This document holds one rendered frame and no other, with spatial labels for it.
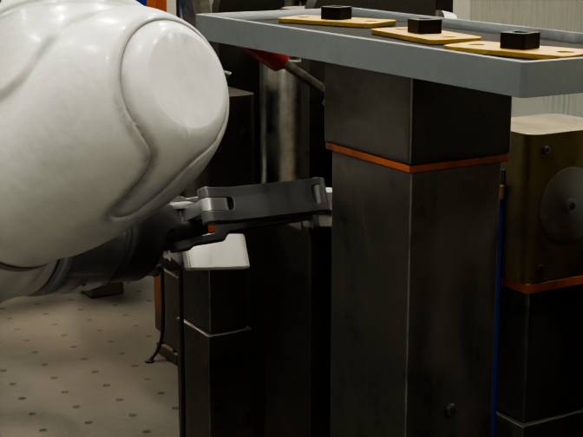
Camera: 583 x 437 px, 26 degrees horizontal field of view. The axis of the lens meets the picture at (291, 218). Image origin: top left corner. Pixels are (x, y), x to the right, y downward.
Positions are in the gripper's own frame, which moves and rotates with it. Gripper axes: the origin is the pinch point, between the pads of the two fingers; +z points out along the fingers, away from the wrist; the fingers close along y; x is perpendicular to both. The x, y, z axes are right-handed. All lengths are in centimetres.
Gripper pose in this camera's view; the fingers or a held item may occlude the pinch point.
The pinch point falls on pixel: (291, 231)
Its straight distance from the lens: 103.0
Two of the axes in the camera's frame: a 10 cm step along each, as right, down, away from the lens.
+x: -1.9, -9.6, 1.9
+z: 6.8, 0.1, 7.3
